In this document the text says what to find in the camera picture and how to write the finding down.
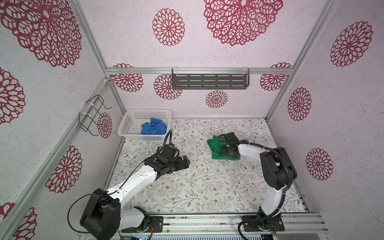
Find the green tank top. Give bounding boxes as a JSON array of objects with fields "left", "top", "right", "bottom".
[{"left": 207, "top": 136, "right": 241, "bottom": 161}]

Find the blue tank top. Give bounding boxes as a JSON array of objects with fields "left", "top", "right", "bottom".
[{"left": 141, "top": 118, "right": 167, "bottom": 135}]

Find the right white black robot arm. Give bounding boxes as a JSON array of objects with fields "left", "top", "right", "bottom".
[{"left": 218, "top": 132, "right": 297, "bottom": 221}]

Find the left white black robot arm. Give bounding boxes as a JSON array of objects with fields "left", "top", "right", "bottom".
[{"left": 80, "top": 144, "right": 191, "bottom": 240}]

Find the white plastic basket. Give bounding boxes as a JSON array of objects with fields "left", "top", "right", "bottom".
[{"left": 118, "top": 109, "right": 172, "bottom": 141}]

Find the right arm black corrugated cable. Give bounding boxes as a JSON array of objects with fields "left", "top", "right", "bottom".
[{"left": 217, "top": 134, "right": 292, "bottom": 223}]

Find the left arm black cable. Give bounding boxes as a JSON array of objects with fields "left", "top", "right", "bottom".
[{"left": 66, "top": 129, "right": 174, "bottom": 234}]

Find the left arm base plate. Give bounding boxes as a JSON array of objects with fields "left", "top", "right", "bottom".
[{"left": 120, "top": 216, "right": 164, "bottom": 234}]

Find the aluminium front rail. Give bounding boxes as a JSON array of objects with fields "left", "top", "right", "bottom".
[{"left": 76, "top": 213, "right": 329, "bottom": 238}]

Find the grey metal wall shelf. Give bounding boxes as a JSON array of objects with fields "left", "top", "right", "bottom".
[{"left": 171, "top": 69, "right": 250, "bottom": 90}]

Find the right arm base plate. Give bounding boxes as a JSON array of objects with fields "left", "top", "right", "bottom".
[{"left": 242, "top": 215, "right": 285, "bottom": 232}]

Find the black wire wall rack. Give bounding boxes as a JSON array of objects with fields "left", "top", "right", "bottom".
[{"left": 78, "top": 95, "right": 111, "bottom": 137}]

